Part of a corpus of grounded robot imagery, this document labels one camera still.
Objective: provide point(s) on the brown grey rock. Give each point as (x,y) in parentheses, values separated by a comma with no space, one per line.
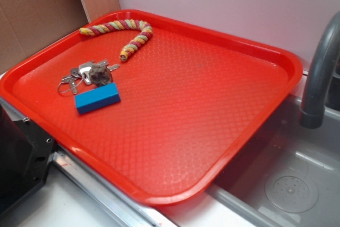
(100,76)

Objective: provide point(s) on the brown cardboard panel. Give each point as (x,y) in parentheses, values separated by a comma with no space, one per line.
(27,26)

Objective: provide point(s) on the blue rectangular block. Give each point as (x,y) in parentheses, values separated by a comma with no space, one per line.
(97,98)

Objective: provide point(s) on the red plastic tray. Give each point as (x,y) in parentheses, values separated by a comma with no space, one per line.
(190,100)

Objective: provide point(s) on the grey curved faucet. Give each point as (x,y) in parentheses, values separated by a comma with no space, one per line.
(322,86)

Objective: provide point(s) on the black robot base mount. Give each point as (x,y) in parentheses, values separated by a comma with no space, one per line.
(26,153)

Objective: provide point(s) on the metal rail strip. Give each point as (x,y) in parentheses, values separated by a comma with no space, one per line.
(74,195)

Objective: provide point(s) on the silver key bunch on ring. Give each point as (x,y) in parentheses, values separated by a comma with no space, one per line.
(80,74)

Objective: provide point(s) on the grey plastic sink basin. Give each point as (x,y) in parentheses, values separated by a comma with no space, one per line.
(286,175)

